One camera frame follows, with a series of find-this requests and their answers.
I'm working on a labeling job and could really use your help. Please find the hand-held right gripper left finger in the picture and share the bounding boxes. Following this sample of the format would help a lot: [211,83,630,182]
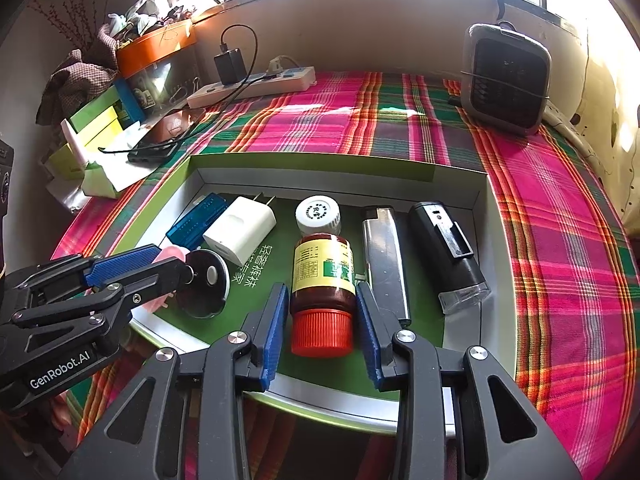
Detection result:
[57,282,291,480]

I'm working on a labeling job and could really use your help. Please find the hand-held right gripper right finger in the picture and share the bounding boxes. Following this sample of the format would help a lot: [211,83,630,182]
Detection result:
[355,282,583,480]

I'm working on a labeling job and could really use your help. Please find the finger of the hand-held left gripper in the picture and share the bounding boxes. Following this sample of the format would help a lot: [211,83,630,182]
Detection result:
[20,244,163,291]
[10,257,198,356]

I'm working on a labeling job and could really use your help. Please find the black round disc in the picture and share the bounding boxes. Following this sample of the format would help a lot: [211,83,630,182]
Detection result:
[182,248,231,319]

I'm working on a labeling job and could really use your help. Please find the green cardboard box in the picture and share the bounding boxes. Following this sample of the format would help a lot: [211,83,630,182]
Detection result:
[105,152,518,436]

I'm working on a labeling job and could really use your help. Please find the brown bottle red cap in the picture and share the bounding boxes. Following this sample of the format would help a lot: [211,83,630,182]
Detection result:
[290,232,357,358]

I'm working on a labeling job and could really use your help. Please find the white wall charger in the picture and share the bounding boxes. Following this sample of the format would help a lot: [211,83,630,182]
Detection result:
[202,192,277,265]

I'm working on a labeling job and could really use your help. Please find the white bottle cap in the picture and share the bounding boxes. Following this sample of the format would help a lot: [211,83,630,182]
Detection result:
[294,196,343,236]

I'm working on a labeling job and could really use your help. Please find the blue card reader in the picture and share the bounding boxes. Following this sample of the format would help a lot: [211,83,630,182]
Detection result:
[166,192,228,251]

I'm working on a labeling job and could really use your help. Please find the pale green bag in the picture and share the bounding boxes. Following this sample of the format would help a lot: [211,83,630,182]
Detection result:
[82,160,126,198]

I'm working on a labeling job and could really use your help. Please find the white paper sheet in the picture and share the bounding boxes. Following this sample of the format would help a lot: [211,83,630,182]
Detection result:
[82,122,168,198]

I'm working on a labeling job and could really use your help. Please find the black bike light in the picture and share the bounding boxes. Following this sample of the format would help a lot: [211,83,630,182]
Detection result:
[407,201,491,315]

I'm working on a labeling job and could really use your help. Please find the white plastic tube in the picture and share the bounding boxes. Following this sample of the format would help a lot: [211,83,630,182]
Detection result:
[61,119,91,168]

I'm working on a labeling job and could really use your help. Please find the yellow carton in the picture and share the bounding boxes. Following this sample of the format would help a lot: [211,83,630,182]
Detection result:
[82,110,126,158]

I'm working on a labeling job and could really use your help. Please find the black smartphone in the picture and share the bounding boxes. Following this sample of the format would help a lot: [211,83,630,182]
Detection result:
[127,107,206,163]

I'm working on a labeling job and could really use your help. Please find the light green carton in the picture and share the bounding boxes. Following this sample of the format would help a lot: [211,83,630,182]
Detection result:
[70,85,123,131]

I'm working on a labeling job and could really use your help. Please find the blue box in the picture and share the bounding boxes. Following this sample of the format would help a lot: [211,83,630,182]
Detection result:
[112,80,146,126]

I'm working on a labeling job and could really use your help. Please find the clear plastic storage box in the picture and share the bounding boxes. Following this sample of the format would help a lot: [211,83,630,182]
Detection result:
[120,55,198,111]

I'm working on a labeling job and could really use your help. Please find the brown checked cloth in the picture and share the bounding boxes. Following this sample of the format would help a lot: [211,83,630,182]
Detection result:
[37,27,121,126]

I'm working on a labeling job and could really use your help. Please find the orange box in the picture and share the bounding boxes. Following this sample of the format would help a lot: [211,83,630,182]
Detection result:
[116,22,197,78]

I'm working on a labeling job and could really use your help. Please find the plaid blanket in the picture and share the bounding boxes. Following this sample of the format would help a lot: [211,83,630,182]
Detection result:
[50,70,640,480]

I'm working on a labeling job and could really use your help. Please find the black power adapter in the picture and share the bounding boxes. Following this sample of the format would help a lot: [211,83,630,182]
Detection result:
[215,49,246,85]

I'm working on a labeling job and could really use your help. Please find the white power strip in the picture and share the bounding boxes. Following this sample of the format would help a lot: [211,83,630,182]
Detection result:
[187,66,317,109]

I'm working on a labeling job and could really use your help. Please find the dried red twigs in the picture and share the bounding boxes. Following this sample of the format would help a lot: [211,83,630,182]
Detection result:
[25,0,96,51]

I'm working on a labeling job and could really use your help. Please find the white plug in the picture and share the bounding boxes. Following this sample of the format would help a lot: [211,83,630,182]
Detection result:
[267,55,303,80]

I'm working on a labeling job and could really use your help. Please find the grey space heater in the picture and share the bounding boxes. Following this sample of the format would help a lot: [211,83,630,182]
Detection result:
[462,22,552,136]

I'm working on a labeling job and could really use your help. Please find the cream heart-print curtain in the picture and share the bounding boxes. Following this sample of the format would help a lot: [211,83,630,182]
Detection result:
[575,0,640,221]

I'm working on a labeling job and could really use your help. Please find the black charging cable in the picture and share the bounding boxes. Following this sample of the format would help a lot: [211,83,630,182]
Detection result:
[97,25,268,156]

